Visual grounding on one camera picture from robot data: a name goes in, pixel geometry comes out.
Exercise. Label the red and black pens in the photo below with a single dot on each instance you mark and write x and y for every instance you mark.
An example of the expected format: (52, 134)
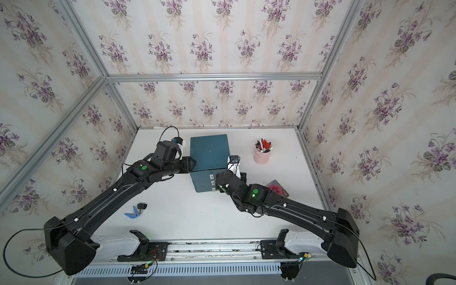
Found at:
(263, 146)

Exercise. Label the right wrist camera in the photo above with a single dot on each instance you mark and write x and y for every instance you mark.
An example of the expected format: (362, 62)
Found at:
(233, 165)

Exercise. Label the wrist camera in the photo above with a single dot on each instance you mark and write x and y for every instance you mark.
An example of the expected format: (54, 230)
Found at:
(180, 142)
(233, 165)

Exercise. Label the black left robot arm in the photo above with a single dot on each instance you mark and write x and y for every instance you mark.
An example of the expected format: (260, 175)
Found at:
(70, 241)

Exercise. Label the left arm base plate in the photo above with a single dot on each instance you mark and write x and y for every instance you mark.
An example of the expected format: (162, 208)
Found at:
(147, 252)

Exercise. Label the teal three-drawer cabinet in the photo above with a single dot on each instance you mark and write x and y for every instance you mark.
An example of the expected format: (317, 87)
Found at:
(211, 154)

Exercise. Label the pink flower seed bag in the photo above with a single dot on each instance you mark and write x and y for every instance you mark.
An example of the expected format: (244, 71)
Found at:
(276, 187)

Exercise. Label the aluminium front rail frame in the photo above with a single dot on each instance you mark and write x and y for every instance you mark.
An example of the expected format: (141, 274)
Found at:
(207, 258)

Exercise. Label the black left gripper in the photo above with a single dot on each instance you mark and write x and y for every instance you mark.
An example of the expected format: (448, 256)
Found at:
(187, 163)

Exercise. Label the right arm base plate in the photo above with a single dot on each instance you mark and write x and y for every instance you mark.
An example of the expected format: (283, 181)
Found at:
(281, 249)

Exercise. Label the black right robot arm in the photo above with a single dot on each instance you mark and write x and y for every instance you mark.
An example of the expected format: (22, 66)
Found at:
(338, 230)

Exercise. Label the blue keychain with key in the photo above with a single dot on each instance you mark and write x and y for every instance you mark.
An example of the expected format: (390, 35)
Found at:
(137, 211)

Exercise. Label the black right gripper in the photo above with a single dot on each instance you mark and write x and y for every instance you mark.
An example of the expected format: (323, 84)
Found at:
(217, 176)

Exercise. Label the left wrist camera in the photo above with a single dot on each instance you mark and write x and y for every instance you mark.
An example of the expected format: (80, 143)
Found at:
(180, 142)

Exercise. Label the pink pen cup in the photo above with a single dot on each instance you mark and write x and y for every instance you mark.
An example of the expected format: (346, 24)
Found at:
(260, 157)

